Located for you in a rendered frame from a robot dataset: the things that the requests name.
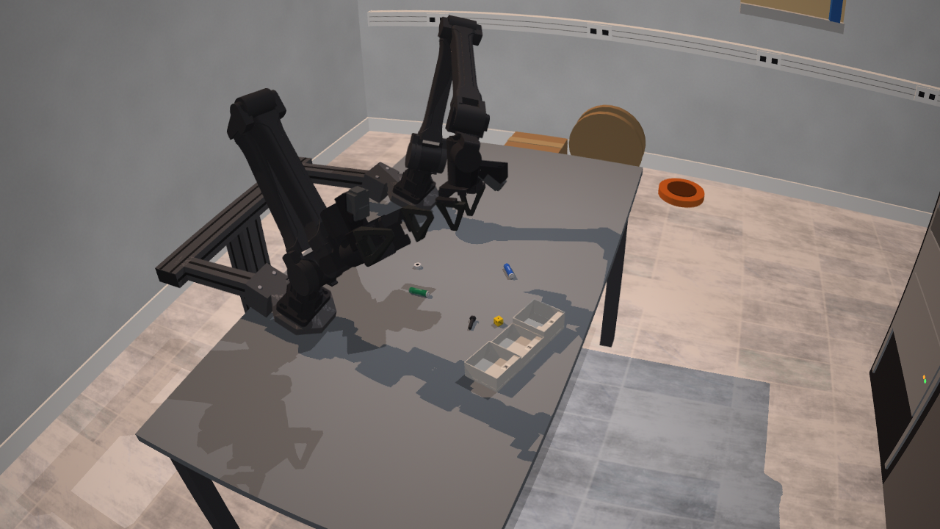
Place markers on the row of three labelled bins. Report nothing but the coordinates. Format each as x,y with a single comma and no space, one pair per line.
529,333

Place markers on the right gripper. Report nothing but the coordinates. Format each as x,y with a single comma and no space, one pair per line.
395,238

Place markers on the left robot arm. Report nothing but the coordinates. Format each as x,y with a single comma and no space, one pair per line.
455,66

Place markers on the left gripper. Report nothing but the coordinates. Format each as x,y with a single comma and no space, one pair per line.
448,188

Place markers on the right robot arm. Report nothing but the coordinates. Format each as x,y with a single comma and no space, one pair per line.
296,206

